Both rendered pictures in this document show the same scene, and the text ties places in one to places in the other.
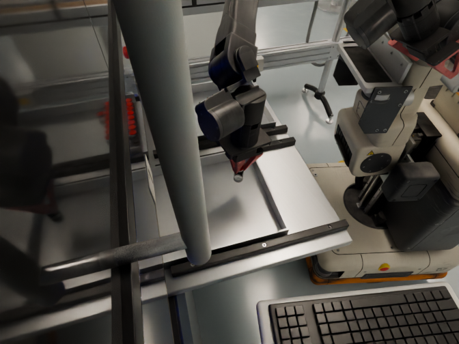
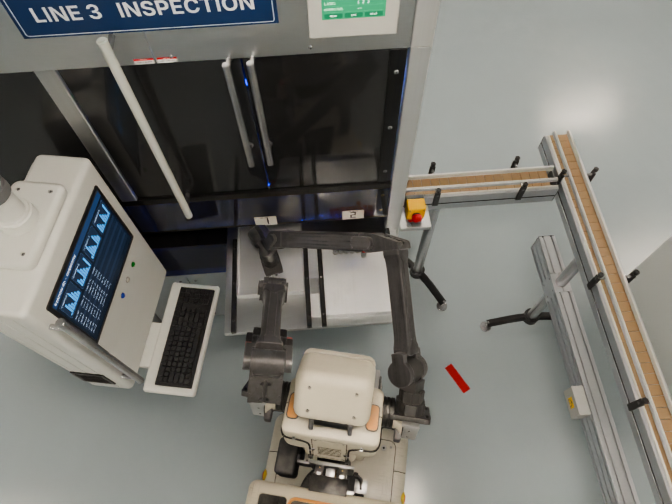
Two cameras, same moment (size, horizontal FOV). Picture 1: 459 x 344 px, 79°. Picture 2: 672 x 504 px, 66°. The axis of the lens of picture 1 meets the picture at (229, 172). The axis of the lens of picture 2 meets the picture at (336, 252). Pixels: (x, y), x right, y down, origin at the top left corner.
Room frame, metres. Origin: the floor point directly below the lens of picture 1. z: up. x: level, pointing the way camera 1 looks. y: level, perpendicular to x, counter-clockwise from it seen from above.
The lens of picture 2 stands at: (0.84, -0.81, 2.72)
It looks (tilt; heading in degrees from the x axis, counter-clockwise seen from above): 62 degrees down; 103
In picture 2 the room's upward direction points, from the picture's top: 2 degrees counter-clockwise
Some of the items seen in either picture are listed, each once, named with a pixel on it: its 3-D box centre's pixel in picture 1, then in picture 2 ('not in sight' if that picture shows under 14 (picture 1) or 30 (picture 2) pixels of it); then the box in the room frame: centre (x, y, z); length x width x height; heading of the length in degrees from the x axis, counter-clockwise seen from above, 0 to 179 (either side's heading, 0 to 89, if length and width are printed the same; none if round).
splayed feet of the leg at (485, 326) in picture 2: not in sight; (528, 319); (1.63, 0.37, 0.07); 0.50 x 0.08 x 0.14; 16
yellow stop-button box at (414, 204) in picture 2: not in sight; (414, 207); (0.90, 0.35, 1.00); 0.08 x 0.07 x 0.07; 106
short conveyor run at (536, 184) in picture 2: not in sight; (474, 184); (1.14, 0.56, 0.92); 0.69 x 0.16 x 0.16; 16
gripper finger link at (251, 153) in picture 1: (240, 156); not in sight; (0.41, -0.02, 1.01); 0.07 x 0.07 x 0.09; 30
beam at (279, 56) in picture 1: (253, 61); (592, 406); (1.78, -0.16, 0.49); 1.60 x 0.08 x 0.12; 106
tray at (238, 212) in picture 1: (199, 203); (270, 255); (0.37, 0.07, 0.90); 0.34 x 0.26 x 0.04; 106
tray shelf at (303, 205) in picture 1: (212, 155); (313, 271); (0.55, 0.05, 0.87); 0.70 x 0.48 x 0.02; 16
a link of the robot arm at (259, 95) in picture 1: (246, 106); (267, 251); (0.41, -0.03, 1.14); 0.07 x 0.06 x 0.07; 134
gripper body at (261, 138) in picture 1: (244, 131); (270, 259); (0.42, -0.03, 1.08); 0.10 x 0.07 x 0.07; 120
